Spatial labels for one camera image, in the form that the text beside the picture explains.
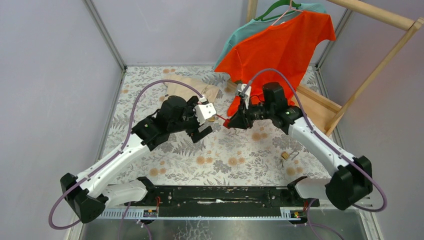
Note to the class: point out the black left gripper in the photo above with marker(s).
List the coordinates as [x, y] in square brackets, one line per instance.
[189, 109]

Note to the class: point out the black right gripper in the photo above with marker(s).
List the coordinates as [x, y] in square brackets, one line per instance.
[242, 119]

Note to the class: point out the red cable lock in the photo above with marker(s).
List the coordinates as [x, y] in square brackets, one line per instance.
[222, 119]

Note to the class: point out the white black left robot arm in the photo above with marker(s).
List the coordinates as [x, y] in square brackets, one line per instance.
[91, 191]

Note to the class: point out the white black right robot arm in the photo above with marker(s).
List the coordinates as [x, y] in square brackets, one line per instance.
[350, 176]

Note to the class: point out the floral patterned table mat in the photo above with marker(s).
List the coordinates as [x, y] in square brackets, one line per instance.
[231, 157]

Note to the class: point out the beige folded cloth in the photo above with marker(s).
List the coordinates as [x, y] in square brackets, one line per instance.
[210, 91]

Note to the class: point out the brass padlock with keys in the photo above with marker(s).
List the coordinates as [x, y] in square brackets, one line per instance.
[287, 158]

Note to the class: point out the orange t-shirt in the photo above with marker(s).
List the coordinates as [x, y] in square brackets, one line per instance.
[280, 53]

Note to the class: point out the wooden clothes rack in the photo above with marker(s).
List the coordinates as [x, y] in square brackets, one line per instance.
[373, 75]

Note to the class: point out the teal t-shirt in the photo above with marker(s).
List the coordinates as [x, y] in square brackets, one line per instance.
[256, 26]

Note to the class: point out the pink clothes hanger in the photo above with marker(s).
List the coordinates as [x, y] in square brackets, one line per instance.
[284, 15]

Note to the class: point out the green clothes hanger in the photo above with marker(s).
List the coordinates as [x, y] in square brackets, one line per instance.
[264, 17]

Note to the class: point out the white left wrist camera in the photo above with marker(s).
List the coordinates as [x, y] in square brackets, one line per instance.
[204, 110]

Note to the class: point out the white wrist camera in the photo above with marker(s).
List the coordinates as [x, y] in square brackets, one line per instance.
[204, 110]
[243, 90]

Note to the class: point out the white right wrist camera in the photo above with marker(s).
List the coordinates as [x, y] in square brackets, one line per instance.
[243, 90]

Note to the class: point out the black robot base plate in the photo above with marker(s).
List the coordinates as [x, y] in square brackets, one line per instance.
[173, 196]

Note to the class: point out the white slotted cable duct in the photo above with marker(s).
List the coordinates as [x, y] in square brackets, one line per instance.
[216, 213]

